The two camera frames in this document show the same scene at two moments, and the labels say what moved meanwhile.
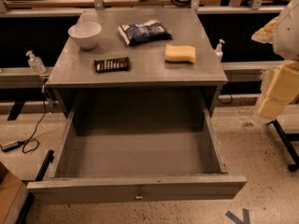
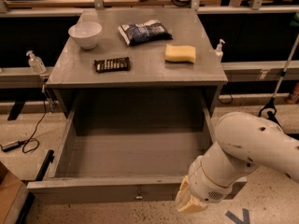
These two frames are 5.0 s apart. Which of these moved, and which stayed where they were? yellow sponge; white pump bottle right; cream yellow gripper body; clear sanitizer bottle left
Moved: cream yellow gripper body
Stayed: white pump bottle right; clear sanitizer bottle left; yellow sponge
